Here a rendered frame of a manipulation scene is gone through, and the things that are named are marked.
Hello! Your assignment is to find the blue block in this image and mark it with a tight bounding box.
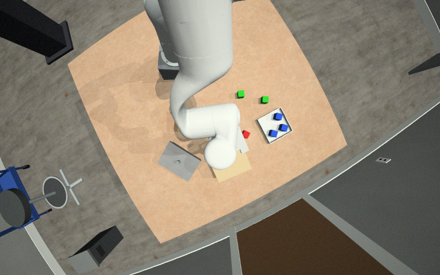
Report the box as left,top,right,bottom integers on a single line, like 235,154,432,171
273,113,283,121
278,124,288,132
268,130,278,138

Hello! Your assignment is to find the green block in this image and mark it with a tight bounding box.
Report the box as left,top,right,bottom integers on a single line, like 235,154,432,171
237,90,245,98
261,96,269,104

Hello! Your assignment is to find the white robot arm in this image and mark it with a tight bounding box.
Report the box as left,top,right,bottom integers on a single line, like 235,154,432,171
144,0,249,170

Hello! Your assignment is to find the red block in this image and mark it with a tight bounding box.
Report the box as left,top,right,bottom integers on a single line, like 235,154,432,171
242,130,250,139

